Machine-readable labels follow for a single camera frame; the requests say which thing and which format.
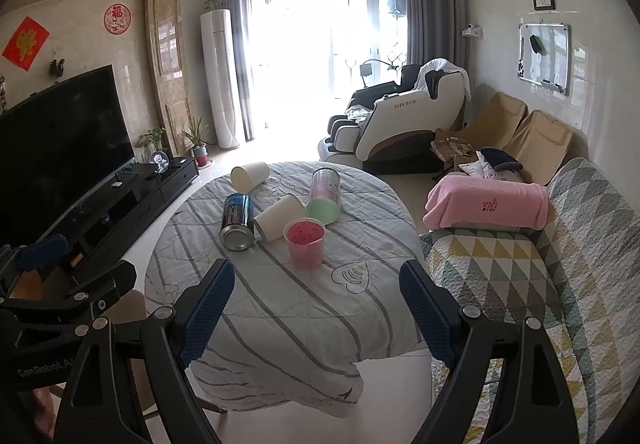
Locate black television cabinet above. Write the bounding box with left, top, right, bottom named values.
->
left=30, top=157, right=201, bottom=285

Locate potted plant in red pot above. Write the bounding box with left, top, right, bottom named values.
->
left=182, top=117, right=212, bottom=168

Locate patterned quilted sofa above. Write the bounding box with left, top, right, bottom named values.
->
left=419, top=157, right=640, bottom=435

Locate pink towel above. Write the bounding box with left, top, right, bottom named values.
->
left=423, top=175, right=550, bottom=232

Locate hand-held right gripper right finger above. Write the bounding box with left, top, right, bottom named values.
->
left=398, top=259, right=581, bottom=444

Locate white massage chair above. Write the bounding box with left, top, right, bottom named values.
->
left=318, top=59, right=473, bottom=175

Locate blue metal can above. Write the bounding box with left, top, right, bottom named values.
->
left=220, top=193, right=257, bottom=252

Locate white printed pillow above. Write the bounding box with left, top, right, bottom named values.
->
left=457, top=159, right=531, bottom=185

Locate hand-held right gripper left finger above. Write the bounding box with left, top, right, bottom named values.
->
left=52, top=258, right=236, bottom=444

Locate green leafy plant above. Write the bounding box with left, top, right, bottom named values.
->
left=137, top=127, right=168, bottom=160

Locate red square wall decoration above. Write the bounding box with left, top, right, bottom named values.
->
left=2, top=16, right=51, bottom=72

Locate person's left forearm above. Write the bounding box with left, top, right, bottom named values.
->
left=34, top=385, right=55, bottom=444

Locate clear green pink cup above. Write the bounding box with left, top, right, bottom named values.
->
left=306, top=167, right=342, bottom=225

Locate grey striped table cloth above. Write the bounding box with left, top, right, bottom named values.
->
left=144, top=161, right=431, bottom=412

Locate beige sofa back cushion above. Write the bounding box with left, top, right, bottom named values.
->
left=505, top=110, right=573, bottom=185
left=467, top=92, right=528, bottom=150

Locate wall whiteboard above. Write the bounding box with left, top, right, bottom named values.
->
left=516, top=23, right=572, bottom=96

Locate black flat television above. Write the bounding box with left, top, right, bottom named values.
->
left=0, top=65, right=136, bottom=247

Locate black stand with screen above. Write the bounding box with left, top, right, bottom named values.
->
left=359, top=57, right=401, bottom=90

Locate dark blue cloth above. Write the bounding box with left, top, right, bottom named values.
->
left=480, top=147, right=523, bottom=173

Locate red round wall decoration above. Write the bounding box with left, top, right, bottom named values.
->
left=104, top=3, right=132, bottom=34

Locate white cloth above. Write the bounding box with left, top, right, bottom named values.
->
left=417, top=58, right=473, bottom=101

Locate pink plastic cup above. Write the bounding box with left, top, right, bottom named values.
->
left=283, top=218, right=327, bottom=271

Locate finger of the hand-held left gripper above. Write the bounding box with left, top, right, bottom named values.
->
left=0, top=234, right=71, bottom=297
left=0, top=260, right=137, bottom=337

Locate white standing air conditioner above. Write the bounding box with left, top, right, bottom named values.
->
left=200, top=9, right=241, bottom=148

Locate white paper cup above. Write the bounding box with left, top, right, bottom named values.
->
left=231, top=161, right=271, bottom=191
left=253, top=193, right=307, bottom=243

